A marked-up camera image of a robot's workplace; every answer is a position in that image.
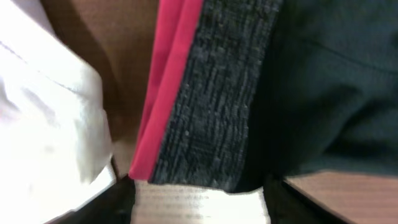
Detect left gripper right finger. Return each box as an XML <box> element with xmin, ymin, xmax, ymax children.
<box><xmin>263</xmin><ymin>175</ymin><xmax>348</xmax><ymax>224</ymax></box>

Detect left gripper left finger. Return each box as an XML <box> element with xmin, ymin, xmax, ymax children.
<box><xmin>49</xmin><ymin>176</ymin><xmax>136</xmax><ymax>224</ymax></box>

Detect black leggings with red waistband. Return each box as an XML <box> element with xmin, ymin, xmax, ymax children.
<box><xmin>129</xmin><ymin>0</ymin><xmax>397</xmax><ymax>193</ymax></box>

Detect folded white garment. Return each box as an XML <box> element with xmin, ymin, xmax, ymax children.
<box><xmin>1</xmin><ymin>0</ymin><xmax>115</xmax><ymax>223</ymax></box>

